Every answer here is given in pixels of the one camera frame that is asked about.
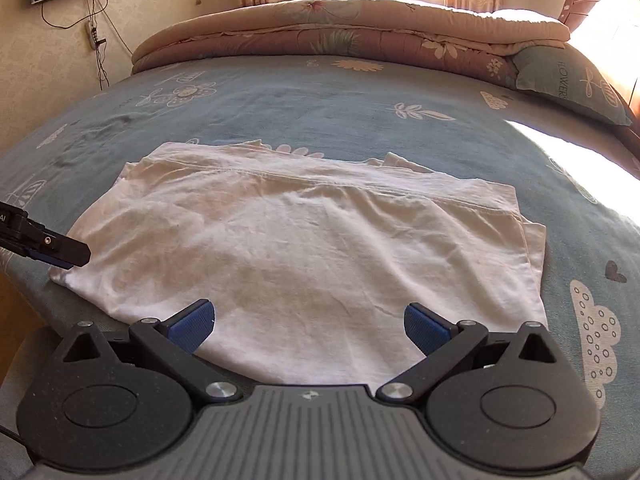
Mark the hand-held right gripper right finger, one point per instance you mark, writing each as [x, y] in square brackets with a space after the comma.
[425, 330]

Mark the bed with blue-grey floral sheet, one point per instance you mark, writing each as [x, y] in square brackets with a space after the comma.
[350, 110]

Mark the grey-green printed pillow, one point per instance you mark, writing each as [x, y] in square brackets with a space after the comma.
[565, 80]

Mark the folded pink floral quilt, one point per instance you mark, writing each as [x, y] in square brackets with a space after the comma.
[325, 30]

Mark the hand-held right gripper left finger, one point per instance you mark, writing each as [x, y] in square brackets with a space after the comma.
[192, 327]

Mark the wooden headboard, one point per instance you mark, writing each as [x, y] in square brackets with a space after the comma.
[620, 50]

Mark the white long-sleeve printed shirt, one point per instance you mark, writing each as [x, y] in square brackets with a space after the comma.
[300, 240]

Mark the power strip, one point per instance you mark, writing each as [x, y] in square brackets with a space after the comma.
[92, 35]

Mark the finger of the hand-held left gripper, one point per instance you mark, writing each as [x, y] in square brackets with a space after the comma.
[60, 249]

